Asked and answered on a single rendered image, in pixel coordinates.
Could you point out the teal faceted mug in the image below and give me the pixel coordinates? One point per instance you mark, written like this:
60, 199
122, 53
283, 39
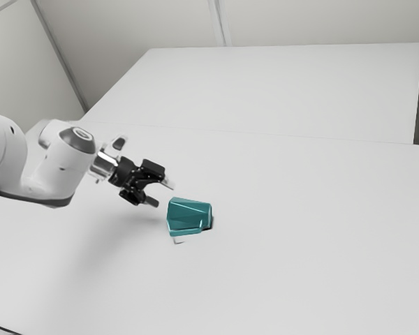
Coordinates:
188, 218

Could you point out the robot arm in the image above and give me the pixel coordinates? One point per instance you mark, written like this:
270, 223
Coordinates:
45, 164

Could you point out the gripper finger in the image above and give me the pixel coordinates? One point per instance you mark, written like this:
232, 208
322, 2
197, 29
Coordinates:
155, 171
138, 198

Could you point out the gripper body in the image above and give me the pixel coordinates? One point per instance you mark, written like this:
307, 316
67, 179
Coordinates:
127, 174

